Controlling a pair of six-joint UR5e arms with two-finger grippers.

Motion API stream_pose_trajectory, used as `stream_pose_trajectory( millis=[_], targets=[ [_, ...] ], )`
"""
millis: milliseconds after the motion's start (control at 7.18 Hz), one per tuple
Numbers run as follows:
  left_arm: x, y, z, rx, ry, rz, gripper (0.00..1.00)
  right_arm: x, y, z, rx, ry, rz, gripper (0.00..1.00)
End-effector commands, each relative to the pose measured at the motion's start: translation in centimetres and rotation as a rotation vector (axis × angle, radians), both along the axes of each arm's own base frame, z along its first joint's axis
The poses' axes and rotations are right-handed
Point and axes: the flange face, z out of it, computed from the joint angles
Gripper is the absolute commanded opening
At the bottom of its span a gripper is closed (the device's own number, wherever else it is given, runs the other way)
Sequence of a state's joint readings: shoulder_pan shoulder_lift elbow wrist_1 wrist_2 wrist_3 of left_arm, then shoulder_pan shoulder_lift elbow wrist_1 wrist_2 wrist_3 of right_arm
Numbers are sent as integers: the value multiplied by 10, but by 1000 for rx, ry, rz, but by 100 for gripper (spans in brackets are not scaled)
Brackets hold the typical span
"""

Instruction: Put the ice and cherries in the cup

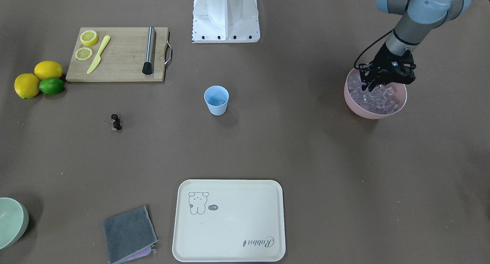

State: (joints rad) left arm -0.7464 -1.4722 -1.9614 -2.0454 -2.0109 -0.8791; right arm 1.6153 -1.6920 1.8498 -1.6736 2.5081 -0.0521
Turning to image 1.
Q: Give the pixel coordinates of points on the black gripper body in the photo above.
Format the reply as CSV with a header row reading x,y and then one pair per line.
x,y
383,58

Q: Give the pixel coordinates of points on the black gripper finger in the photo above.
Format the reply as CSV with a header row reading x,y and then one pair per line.
x,y
375,79
365,69

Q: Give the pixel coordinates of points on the ice cube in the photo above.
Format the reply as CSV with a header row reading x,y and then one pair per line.
x,y
217,102

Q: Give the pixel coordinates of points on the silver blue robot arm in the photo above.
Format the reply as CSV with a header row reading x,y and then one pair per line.
x,y
418,18

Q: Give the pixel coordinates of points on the pile of ice cubes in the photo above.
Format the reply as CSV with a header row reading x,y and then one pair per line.
x,y
383,99

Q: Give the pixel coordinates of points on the blue plastic cup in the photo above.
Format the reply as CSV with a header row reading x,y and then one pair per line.
x,y
216,92

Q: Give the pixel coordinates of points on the pink bowl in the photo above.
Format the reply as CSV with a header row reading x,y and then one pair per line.
x,y
367,111

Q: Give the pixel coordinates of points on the cream rabbit tray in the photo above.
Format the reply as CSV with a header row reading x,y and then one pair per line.
x,y
229,220

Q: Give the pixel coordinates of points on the steel muddler black tip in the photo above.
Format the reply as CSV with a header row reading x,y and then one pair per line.
x,y
148,65

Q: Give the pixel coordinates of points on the bamboo cutting board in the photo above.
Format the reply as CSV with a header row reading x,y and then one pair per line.
x,y
123,57

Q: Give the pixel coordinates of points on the dark cherry pair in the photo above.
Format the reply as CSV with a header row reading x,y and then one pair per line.
x,y
114,123

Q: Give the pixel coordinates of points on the yellow plastic knife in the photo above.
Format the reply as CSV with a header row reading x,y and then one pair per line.
x,y
97,58

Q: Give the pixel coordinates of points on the upper lemon half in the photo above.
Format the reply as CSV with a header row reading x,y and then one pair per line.
x,y
89,38

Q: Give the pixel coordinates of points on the lemon half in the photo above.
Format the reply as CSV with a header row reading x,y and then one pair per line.
x,y
89,38
83,53

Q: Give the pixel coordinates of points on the lower lemon half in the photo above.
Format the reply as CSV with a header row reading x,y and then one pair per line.
x,y
83,53

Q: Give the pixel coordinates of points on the grey folded cloth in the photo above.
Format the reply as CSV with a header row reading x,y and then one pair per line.
x,y
129,235

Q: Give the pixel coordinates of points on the green lime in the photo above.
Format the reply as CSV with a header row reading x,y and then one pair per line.
x,y
51,86

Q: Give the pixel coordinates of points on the upper yellow lemon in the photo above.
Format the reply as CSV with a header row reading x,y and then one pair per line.
x,y
48,69

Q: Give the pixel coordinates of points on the yellow lemon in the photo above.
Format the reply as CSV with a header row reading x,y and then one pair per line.
x,y
27,85
48,69

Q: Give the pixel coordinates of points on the lower yellow lemon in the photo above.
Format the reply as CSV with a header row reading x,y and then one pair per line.
x,y
27,85

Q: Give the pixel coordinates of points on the mint green bowl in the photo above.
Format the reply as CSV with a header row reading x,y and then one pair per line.
x,y
14,220

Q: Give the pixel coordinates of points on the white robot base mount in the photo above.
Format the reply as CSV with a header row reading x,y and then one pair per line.
x,y
225,21

